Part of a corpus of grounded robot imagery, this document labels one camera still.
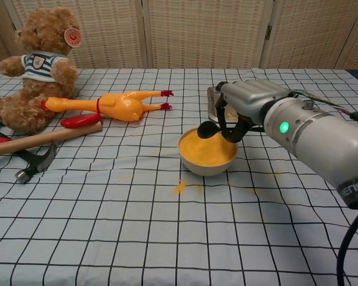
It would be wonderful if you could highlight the brown teddy bear striped shirt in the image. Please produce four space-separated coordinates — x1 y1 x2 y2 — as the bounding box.
0 7 79 135

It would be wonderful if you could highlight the yellow powder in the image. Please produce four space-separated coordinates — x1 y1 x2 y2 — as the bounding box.
173 178 203 194

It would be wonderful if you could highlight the orange powder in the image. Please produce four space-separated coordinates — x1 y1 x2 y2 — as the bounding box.
179 128 237 167

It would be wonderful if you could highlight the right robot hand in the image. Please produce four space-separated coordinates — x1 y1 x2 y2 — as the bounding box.
214 79 296 143

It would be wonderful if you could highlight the plain wooden handle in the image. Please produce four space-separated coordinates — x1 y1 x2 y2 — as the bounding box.
0 120 103 158

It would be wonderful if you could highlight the claw hammer red black handle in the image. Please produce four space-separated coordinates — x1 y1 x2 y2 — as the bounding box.
0 126 57 184

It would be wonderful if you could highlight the white bowl of yellow powder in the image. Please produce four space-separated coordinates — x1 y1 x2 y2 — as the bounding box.
178 127 239 177

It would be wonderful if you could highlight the blue grid checked tablecloth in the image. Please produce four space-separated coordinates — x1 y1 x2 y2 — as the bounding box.
0 67 358 286

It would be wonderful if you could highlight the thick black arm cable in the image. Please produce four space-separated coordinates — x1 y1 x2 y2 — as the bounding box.
336 205 358 286

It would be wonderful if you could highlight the yellow rubber chicken toy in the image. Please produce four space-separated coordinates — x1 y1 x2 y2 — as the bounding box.
41 89 174 122

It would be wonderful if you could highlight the silver metal tray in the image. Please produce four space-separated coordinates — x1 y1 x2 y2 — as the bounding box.
207 86 242 123

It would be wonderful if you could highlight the black spoon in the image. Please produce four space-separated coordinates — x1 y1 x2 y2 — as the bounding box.
197 120 265 139

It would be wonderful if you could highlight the beige woven folding screen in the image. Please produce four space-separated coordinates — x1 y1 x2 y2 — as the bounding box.
0 0 358 71

